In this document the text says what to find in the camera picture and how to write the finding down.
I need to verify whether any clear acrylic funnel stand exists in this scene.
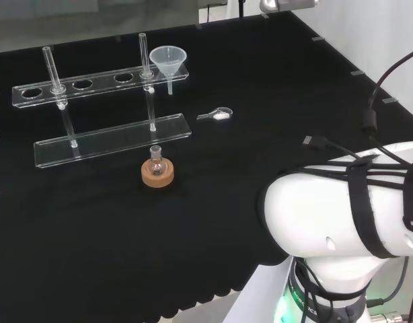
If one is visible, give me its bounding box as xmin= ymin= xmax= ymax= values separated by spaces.
xmin=11 ymin=32 xmax=193 ymax=169

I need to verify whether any clear plastic funnel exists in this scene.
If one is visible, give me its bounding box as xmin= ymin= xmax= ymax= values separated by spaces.
xmin=149 ymin=46 xmax=188 ymax=96

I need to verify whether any black bench cloth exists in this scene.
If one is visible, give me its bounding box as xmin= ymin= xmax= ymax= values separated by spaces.
xmin=0 ymin=9 xmax=413 ymax=323

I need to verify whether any small glass round-bottom flask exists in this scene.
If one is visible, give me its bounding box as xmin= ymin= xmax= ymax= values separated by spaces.
xmin=149 ymin=145 xmax=167 ymax=177

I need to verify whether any grey metal device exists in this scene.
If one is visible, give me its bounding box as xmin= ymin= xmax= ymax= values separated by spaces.
xmin=259 ymin=0 xmax=321 ymax=11

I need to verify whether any brown cork ring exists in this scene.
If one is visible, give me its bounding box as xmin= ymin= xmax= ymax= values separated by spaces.
xmin=141 ymin=157 xmax=176 ymax=188

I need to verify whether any black cable with flat plug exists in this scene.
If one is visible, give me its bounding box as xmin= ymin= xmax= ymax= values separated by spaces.
xmin=303 ymin=135 xmax=362 ymax=163

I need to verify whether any black cable with ferrite block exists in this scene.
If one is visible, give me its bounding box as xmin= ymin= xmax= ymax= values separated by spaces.
xmin=362 ymin=45 xmax=413 ymax=162

